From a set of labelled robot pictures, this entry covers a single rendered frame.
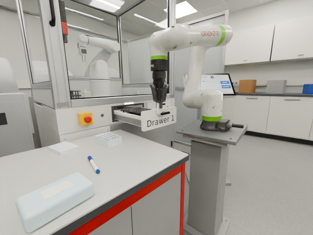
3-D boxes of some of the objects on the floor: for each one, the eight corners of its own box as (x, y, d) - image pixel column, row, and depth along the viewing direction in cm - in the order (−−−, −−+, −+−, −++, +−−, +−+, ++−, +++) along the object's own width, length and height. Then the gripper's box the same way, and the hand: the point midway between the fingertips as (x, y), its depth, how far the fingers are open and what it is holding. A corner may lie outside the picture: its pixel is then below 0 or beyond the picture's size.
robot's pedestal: (230, 221, 119) (240, 129, 103) (218, 253, 96) (229, 142, 81) (195, 203, 137) (199, 123, 122) (178, 227, 114) (180, 132, 99)
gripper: (146, 72, 84) (146, 114, 88) (163, 70, 74) (163, 116, 79) (155, 72, 89) (156, 112, 94) (172, 71, 80) (172, 114, 84)
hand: (159, 108), depth 86 cm, fingers closed
